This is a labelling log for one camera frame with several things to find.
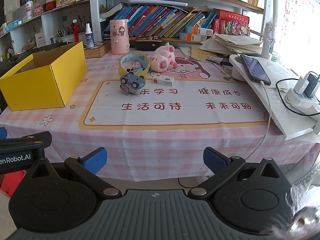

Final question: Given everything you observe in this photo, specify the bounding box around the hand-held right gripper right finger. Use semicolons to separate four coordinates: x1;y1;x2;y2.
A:
188;147;288;198

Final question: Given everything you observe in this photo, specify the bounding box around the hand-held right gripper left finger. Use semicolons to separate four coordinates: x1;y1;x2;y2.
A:
26;147;122;198

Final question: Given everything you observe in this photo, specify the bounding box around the yellow cardboard box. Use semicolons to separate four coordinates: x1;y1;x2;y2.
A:
0;41;87;112

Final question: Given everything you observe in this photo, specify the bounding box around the grey blue toy car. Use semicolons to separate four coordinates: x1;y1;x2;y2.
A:
119;74;147;96

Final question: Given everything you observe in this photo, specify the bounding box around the white eraser with red label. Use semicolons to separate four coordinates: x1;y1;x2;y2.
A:
153;76;175;85

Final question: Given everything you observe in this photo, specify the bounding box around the yellow tape roll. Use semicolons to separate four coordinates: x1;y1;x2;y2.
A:
118;51;151;79

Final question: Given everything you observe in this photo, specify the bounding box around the pink plush pig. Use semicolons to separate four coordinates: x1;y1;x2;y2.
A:
149;43;178;72

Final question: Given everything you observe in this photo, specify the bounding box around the pink chequered cloth desktop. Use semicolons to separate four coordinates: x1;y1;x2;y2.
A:
0;47;320;183

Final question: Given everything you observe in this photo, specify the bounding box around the red cardboard box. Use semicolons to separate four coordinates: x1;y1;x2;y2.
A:
0;170;27;198

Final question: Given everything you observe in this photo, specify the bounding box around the white raised board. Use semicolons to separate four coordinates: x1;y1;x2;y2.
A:
229;54;320;140

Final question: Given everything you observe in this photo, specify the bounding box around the white pen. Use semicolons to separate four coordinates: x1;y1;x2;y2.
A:
212;62;232;78

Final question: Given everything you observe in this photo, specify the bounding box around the white box with red label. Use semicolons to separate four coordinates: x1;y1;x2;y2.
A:
35;32;47;48

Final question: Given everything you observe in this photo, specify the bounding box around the white cubby shelf unit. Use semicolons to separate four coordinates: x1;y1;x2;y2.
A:
0;0;92;55

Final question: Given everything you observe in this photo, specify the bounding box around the black smartphone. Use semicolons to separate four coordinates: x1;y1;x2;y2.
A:
240;54;272;85

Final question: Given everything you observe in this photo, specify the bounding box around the wooden chessboard box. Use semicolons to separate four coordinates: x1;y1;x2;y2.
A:
84;41;112;59

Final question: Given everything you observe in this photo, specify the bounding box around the white power strip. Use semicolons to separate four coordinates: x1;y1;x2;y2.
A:
285;87;320;109

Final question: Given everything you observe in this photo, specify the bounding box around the grey fluffy fabric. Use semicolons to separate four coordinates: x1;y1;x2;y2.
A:
285;182;320;240

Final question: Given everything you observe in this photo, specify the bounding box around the beige booklet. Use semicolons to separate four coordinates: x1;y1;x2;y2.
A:
179;46;230;61

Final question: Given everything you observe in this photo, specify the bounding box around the blue tissue pack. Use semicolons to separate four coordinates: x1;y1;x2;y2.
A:
6;20;23;32

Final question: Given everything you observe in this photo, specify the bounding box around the red tassel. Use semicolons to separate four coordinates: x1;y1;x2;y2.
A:
73;21;80;43

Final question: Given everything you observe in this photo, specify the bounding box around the white spray bottle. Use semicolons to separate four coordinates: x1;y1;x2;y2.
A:
84;23;94;48

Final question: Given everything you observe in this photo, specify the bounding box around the white charger plug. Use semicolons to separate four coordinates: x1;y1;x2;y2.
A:
293;76;309;94

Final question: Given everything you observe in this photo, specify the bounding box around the stack of white papers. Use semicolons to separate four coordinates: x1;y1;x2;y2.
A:
200;33;263;55

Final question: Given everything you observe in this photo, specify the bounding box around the black charger plug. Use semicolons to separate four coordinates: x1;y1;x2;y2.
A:
302;74;320;98

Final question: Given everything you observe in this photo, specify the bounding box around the orange white small carton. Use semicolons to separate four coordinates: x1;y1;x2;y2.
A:
180;33;208;41
185;26;213;35

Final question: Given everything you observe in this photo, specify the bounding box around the white bottle with red label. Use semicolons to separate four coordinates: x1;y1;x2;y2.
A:
25;1;34;20

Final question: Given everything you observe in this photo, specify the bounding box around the pink cylindrical container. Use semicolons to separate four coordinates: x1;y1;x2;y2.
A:
110;19;130;55

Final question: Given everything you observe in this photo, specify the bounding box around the dark brown stapler box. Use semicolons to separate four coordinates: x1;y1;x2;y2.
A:
129;36;169;51

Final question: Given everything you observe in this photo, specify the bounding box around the red gift box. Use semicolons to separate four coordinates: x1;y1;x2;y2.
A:
212;9;250;37

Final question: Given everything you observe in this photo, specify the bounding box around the row of blue-spined books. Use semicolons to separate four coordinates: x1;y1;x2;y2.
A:
112;4;218;39

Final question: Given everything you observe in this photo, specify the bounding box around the white lamp pole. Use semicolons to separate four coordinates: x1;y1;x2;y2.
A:
262;0;279;60

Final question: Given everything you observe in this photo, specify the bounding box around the white charging cable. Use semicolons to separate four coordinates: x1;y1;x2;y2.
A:
245;80;272;161

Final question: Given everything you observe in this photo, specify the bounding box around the black cable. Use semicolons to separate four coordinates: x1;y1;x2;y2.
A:
276;78;320;117

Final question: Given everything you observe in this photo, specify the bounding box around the white frame wooden bookshelf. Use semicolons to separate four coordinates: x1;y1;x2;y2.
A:
89;0;267;43

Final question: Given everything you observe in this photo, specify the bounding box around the alphabet wall poster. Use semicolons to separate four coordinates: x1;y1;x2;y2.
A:
284;0;320;38

